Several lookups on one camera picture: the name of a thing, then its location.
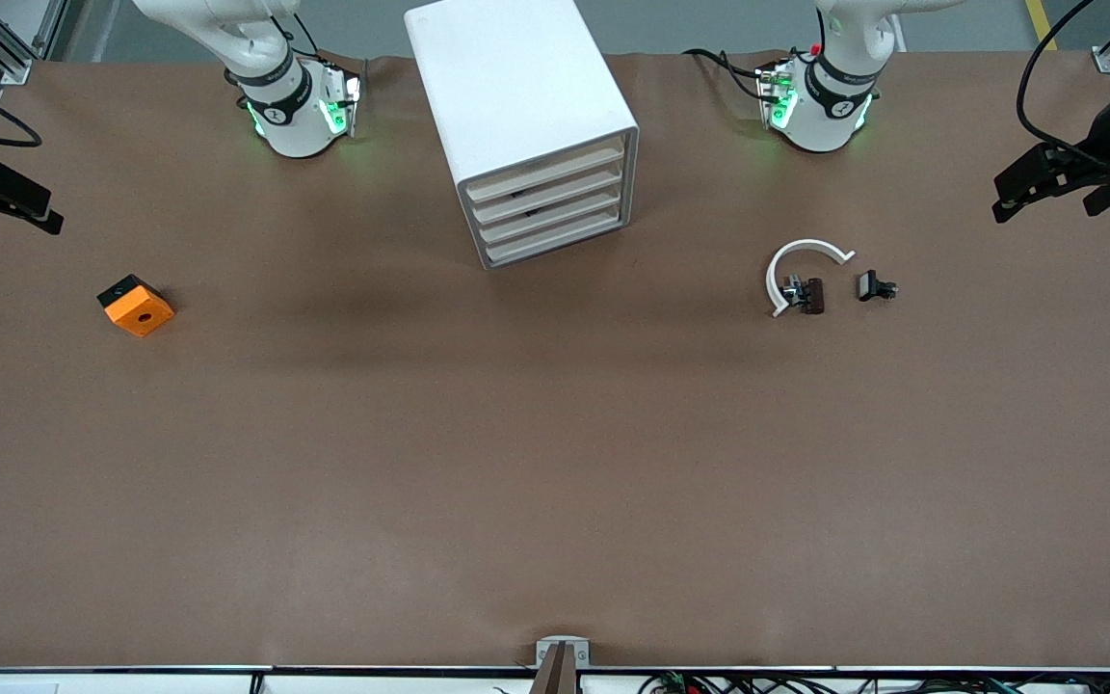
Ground small brown black component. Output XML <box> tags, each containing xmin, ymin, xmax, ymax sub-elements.
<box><xmin>781</xmin><ymin>276</ymin><xmax>826</xmax><ymax>316</ymax></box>

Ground white curved plastic piece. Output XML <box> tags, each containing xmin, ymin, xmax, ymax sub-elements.
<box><xmin>765</xmin><ymin>238</ymin><xmax>857</xmax><ymax>319</ymax></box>

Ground black cable bundle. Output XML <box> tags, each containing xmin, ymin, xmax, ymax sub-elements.
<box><xmin>640</xmin><ymin>672</ymin><xmax>1110</xmax><ymax>694</ymax></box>

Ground grey metal bracket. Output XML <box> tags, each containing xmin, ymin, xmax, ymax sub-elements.
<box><xmin>536</xmin><ymin>636</ymin><xmax>591</xmax><ymax>669</ymax></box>

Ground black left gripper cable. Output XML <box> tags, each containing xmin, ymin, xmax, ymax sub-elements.
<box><xmin>1017</xmin><ymin>0</ymin><xmax>1096</xmax><ymax>153</ymax></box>

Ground orange and black box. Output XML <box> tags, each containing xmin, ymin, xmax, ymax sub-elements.
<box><xmin>97</xmin><ymin>274</ymin><xmax>175</xmax><ymax>338</ymax></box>

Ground brown table cover mat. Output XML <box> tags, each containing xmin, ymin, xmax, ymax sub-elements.
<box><xmin>0</xmin><ymin>48</ymin><xmax>1110</xmax><ymax>672</ymax></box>

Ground brown angled bar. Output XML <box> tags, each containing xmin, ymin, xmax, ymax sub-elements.
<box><xmin>529</xmin><ymin>643</ymin><xmax>580</xmax><ymax>694</ymax></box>

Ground black left arm base cable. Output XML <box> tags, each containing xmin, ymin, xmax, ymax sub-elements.
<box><xmin>684</xmin><ymin>48</ymin><xmax>770</xmax><ymax>103</ymax></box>

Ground white table edge rail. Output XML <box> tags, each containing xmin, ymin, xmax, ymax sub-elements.
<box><xmin>0</xmin><ymin>665</ymin><xmax>1110</xmax><ymax>694</ymax></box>

